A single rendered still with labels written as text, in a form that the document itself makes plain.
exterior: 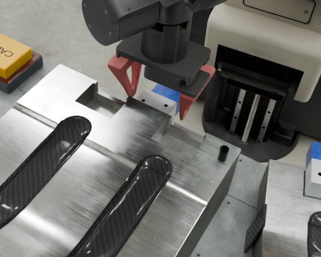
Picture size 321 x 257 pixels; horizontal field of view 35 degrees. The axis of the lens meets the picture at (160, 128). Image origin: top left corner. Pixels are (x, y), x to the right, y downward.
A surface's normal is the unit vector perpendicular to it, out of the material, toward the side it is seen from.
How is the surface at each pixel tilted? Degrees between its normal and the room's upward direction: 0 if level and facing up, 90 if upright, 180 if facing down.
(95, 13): 89
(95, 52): 0
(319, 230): 4
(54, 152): 3
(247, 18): 8
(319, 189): 90
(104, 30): 89
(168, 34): 89
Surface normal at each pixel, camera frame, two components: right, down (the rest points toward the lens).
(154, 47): -0.41, 0.65
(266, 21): 0.02, -0.56
